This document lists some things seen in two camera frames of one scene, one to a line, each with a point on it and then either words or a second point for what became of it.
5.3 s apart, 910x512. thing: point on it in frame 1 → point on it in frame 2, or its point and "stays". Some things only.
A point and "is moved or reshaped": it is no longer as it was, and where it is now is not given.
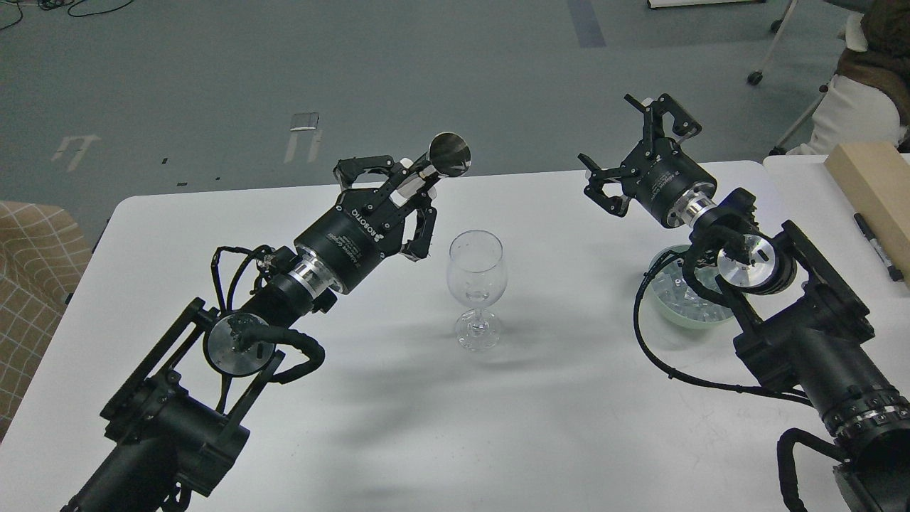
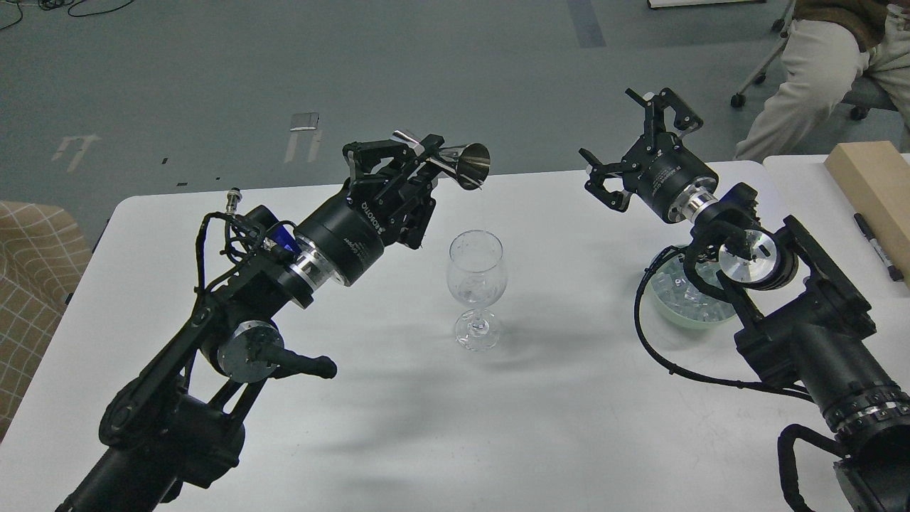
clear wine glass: x=477 y=276 stays
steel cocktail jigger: x=450 y=153 is moved or reshaped
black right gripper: x=673 y=187 stays
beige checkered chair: x=43 y=253 stays
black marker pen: x=894 y=273 stays
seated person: x=869 y=104 → x=830 y=45
